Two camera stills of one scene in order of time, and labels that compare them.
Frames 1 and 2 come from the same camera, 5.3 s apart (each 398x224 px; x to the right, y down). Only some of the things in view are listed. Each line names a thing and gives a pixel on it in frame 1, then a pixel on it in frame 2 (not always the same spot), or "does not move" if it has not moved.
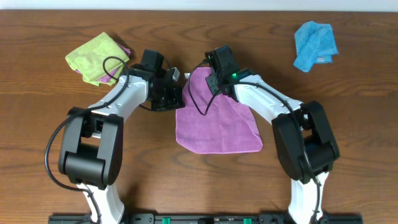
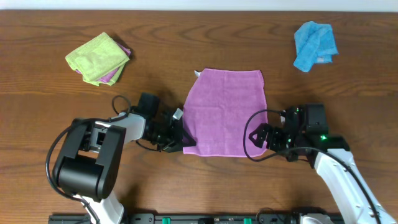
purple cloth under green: (104, 79) does not move
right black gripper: (210, 79) to (263, 130)
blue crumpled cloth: (314, 43) does not move
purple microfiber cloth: (210, 122) does not move
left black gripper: (169, 97) to (173, 133)
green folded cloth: (101, 60) does not move
